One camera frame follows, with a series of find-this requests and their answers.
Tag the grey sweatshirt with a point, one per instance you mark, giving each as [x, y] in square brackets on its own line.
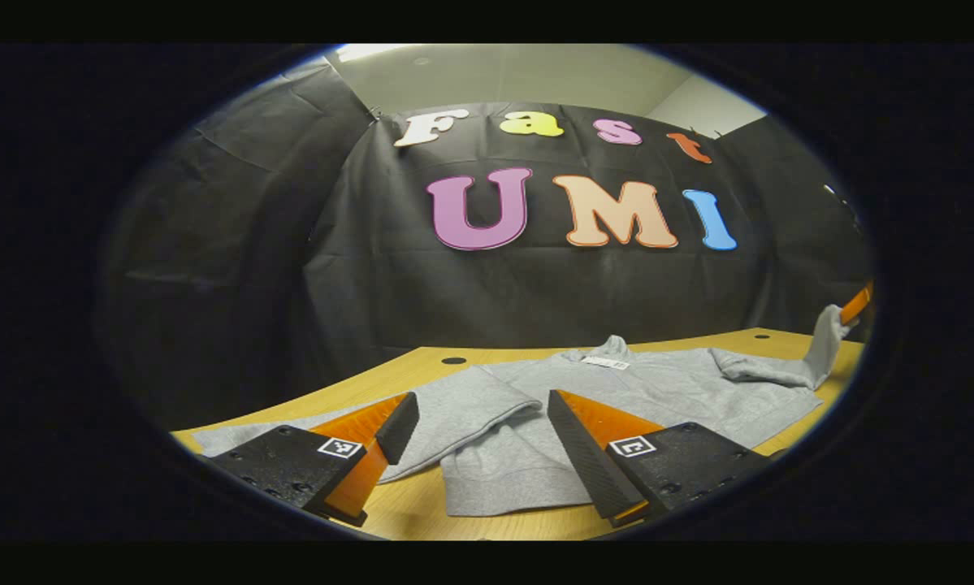
[657, 390]

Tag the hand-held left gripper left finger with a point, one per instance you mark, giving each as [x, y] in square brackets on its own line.
[397, 426]

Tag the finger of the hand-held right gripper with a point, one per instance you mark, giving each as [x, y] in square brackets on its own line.
[856, 305]

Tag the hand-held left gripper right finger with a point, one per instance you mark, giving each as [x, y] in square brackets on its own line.
[580, 455]

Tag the black backdrop cloth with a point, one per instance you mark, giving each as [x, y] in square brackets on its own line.
[535, 292]

